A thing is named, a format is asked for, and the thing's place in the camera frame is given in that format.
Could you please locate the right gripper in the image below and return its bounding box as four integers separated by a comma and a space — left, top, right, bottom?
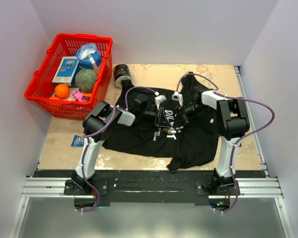
172, 102, 208, 128

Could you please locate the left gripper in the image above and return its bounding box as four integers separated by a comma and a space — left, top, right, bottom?
140, 106, 171, 127

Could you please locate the black t-shirt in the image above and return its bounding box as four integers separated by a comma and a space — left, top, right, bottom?
103, 75, 219, 171

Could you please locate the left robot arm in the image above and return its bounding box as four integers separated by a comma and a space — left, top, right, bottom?
67, 92, 167, 194

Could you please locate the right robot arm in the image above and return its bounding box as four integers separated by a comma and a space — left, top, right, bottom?
172, 87, 250, 195

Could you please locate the black cylindrical can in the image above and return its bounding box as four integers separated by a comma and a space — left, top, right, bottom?
113, 64, 132, 88

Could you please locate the pink package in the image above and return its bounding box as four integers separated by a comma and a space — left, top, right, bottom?
73, 91, 89, 102

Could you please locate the green melon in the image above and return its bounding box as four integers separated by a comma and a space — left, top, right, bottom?
75, 69, 98, 93

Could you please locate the blue candy packet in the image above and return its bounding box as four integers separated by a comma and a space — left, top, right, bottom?
71, 135, 84, 147

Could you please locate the blue plastic wrapped roll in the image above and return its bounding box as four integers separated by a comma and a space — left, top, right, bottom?
76, 43, 102, 73

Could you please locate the red plastic basket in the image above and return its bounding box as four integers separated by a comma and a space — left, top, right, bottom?
24, 33, 113, 120

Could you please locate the orange fruit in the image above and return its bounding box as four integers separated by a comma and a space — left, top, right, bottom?
55, 84, 70, 99

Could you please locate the blue white razor box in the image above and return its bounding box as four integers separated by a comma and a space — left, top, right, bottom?
52, 56, 80, 87

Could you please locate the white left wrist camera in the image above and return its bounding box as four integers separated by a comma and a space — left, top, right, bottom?
154, 94, 166, 109

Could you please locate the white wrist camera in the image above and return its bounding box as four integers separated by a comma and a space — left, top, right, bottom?
154, 94, 166, 109
171, 91, 183, 107

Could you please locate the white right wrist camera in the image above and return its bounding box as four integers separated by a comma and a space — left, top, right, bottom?
171, 91, 183, 107

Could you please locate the aluminium rail frame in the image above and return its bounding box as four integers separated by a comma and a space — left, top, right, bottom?
8, 64, 295, 238

